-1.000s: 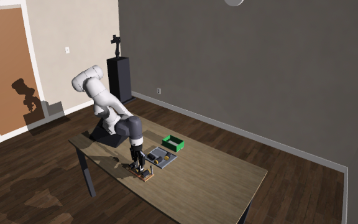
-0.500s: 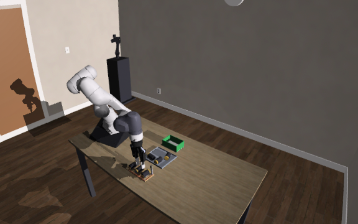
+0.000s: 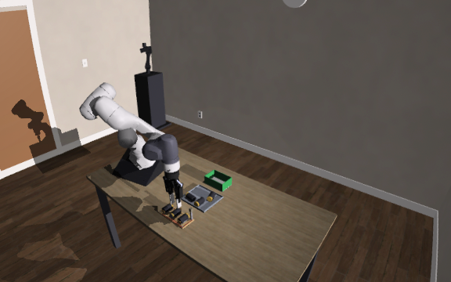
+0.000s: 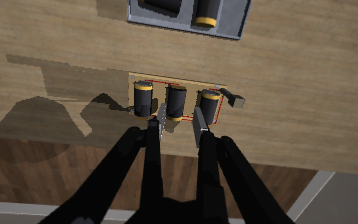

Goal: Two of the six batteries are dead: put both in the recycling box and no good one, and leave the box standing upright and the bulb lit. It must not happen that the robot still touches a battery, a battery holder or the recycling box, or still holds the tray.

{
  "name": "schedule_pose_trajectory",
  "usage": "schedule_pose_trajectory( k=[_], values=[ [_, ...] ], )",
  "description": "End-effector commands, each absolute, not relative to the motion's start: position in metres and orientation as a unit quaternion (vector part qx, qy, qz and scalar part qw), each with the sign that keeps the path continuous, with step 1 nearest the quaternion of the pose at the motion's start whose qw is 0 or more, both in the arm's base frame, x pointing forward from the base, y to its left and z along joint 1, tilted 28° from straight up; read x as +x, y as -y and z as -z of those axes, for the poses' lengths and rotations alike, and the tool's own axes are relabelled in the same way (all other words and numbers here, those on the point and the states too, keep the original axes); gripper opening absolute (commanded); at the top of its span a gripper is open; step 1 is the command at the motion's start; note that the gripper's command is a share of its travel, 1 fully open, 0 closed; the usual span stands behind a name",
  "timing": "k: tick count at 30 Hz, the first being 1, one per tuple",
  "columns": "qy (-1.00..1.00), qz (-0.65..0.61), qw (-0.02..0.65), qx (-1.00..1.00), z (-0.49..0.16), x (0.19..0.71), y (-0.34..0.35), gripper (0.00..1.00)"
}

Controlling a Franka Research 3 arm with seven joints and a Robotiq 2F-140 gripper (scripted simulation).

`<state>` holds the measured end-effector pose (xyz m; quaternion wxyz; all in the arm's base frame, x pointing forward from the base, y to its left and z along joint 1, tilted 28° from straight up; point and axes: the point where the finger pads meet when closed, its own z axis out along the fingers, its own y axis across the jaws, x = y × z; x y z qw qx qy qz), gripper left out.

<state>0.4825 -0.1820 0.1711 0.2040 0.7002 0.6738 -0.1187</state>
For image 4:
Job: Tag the black battery with gold top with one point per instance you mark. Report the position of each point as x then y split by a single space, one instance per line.
175 104
206 14
208 105
143 100
169 5

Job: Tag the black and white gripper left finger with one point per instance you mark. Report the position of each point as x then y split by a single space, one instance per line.
94 197

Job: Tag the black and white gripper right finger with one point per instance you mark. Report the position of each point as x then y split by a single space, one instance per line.
255 202

